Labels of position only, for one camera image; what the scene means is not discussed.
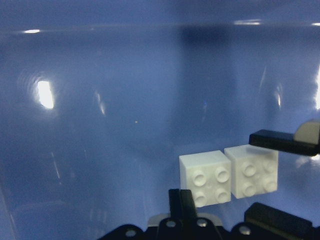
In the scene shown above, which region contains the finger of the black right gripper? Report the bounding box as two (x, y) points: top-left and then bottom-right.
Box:
(244, 202), (320, 240)
(248, 119), (320, 157)

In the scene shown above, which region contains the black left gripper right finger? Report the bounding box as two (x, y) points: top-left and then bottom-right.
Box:
(180, 189), (198, 222)

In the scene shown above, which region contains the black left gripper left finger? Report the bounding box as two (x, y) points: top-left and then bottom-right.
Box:
(168, 189), (181, 219)

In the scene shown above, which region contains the white block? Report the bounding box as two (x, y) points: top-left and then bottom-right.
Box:
(179, 150), (232, 208)
(224, 144), (279, 199)

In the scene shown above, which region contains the blue plastic tray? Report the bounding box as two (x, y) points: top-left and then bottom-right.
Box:
(0, 0), (320, 240)

